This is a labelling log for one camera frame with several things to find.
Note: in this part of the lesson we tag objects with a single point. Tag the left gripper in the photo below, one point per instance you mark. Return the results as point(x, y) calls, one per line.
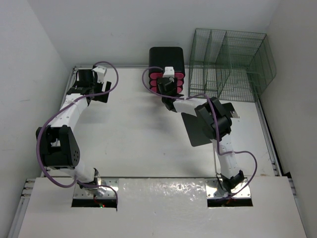
point(101, 97)

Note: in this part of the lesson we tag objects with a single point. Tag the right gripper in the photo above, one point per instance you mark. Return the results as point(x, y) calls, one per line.
point(175, 83)

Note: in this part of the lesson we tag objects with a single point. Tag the black clipboard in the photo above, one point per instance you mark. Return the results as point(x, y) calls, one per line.
point(195, 131)

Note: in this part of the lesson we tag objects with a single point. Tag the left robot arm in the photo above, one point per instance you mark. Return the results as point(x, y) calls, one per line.
point(57, 147)

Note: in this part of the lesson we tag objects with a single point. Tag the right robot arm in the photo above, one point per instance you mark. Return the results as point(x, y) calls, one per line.
point(231, 174)

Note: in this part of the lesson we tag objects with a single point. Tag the black drawer cabinet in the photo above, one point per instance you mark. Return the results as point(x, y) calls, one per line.
point(167, 56)

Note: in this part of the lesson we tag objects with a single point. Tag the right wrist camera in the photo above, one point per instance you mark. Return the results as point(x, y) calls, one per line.
point(168, 72)

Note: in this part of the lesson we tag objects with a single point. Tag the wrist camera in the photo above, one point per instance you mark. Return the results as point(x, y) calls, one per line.
point(168, 72)
point(99, 73)

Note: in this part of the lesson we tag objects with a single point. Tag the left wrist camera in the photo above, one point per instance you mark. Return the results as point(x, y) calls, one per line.
point(99, 73)

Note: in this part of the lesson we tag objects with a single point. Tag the green wire mesh organizer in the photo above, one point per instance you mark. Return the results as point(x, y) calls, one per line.
point(230, 65)

